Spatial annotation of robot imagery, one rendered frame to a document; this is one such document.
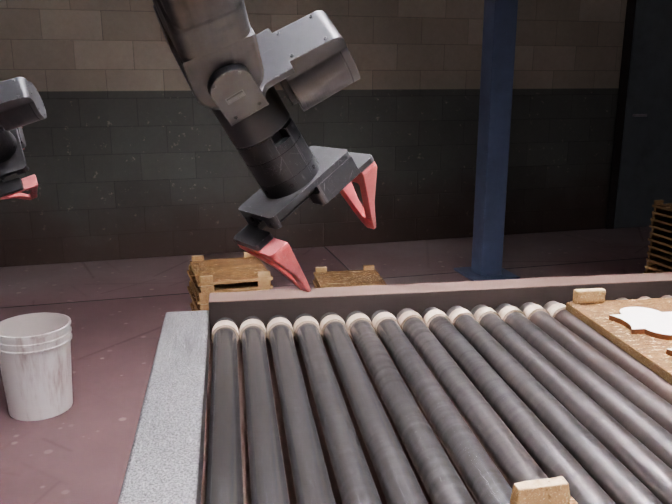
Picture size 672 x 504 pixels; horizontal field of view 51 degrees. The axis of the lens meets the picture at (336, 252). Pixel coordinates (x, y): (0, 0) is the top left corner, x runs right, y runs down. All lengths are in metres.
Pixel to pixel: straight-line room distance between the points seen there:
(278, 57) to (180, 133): 4.82
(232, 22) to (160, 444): 0.57
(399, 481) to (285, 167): 0.39
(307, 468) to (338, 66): 0.46
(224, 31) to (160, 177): 4.92
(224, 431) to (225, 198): 4.62
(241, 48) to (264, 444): 0.52
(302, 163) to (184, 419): 0.46
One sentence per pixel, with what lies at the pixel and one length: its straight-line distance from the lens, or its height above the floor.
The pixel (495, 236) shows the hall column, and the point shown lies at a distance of 4.89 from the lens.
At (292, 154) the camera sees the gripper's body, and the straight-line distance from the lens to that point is 0.62.
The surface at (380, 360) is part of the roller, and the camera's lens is 1.12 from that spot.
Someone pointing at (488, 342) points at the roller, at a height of 0.92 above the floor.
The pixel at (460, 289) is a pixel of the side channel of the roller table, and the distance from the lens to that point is 1.40.
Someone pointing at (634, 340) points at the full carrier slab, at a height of 0.94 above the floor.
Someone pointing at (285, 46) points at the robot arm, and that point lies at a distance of 0.60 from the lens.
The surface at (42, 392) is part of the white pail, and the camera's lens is 3.10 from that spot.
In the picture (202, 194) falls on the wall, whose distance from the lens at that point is 5.46.
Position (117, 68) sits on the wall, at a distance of 5.38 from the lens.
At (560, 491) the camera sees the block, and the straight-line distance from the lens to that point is 0.77.
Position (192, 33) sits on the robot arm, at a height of 1.39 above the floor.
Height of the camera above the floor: 1.36
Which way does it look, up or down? 14 degrees down
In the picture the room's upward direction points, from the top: straight up
